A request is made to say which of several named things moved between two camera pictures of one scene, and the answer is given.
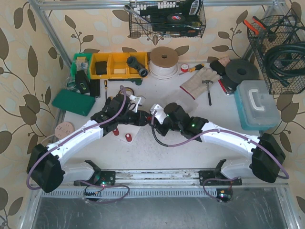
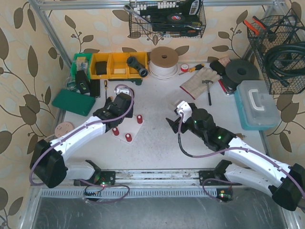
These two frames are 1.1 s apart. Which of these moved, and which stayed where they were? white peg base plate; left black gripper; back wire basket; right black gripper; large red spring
Moved: left black gripper; right black gripper
Stayed: large red spring; white peg base plate; back wire basket
